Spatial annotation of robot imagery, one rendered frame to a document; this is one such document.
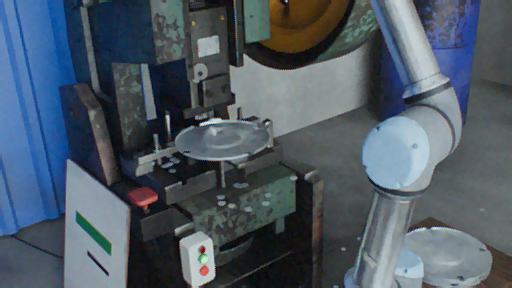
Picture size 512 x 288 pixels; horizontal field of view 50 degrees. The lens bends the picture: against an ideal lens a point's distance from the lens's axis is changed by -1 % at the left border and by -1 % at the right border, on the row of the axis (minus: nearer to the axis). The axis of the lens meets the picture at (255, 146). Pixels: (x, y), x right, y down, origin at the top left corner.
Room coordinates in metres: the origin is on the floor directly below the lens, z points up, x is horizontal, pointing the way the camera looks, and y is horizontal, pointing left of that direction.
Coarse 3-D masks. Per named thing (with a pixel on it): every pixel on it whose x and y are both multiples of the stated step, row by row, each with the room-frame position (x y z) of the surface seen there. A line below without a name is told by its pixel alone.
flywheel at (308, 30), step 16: (272, 0) 1.92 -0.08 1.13; (288, 0) 1.85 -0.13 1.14; (304, 0) 1.79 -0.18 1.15; (320, 0) 1.73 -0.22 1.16; (336, 0) 1.63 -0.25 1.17; (352, 0) 1.60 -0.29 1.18; (272, 16) 1.92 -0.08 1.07; (288, 16) 1.85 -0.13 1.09; (304, 16) 1.79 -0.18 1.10; (320, 16) 1.73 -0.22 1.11; (336, 16) 1.63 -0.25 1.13; (272, 32) 1.87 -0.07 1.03; (288, 32) 1.82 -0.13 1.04; (304, 32) 1.74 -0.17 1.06; (320, 32) 1.68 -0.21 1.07; (336, 32) 1.67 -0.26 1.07; (272, 48) 1.87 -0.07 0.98; (288, 48) 1.80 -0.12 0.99; (304, 48) 1.74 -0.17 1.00
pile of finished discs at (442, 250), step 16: (416, 240) 1.55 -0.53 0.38; (432, 240) 1.55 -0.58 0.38; (448, 240) 1.55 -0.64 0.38; (464, 240) 1.54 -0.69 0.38; (432, 256) 1.45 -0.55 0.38; (448, 256) 1.45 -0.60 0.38; (464, 256) 1.45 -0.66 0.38; (480, 256) 1.45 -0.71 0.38; (432, 272) 1.38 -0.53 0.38; (448, 272) 1.38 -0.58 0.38; (464, 272) 1.37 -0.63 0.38; (480, 272) 1.37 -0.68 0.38
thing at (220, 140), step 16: (192, 128) 1.65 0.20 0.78; (208, 128) 1.64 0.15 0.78; (224, 128) 1.64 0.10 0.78; (240, 128) 1.63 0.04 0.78; (176, 144) 1.53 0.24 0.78; (192, 144) 1.52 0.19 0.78; (208, 144) 1.51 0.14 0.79; (224, 144) 1.50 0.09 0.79; (240, 144) 1.51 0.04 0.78; (256, 144) 1.50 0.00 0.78
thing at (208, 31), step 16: (192, 16) 1.55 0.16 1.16; (208, 16) 1.59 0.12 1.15; (224, 16) 1.62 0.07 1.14; (192, 32) 1.55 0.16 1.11; (208, 32) 1.58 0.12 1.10; (224, 32) 1.62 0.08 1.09; (208, 48) 1.58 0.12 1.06; (224, 48) 1.62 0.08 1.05; (208, 64) 1.58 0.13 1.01; (224, 64) 1.61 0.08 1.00; (176, 80) 1.60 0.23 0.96; (192, 80) 1.54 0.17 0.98; (208, 80) 1.54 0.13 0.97; (224, 80) 1.58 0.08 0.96; (176, 96) 1.60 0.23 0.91; (192, 96) 1.54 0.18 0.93; (208, 96) 1.53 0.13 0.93; (224, 96) 1.57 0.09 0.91
